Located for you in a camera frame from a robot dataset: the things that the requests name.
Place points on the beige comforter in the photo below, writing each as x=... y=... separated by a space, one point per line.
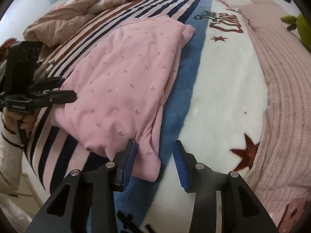
x=68 y=17

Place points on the olive green cloth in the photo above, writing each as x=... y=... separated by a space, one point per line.
x=43 y=69

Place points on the person's left hand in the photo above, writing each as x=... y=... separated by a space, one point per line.
x=29 y=121

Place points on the person's left forearm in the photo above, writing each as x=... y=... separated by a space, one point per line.
x=9 y=162

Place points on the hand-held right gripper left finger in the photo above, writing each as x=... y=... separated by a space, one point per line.
x=126 y=167

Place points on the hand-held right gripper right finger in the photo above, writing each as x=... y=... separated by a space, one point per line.
x=182 y=167

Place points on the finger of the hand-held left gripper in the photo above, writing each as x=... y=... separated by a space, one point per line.
x=63 y=96
x=52 y=82

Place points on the green plush toy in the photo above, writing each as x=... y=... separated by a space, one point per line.
x=301 y=26

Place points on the pink patterned garment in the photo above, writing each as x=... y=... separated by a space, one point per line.
x=121 y=77

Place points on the striped printed blanket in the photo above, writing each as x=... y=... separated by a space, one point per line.
x=218 y=89

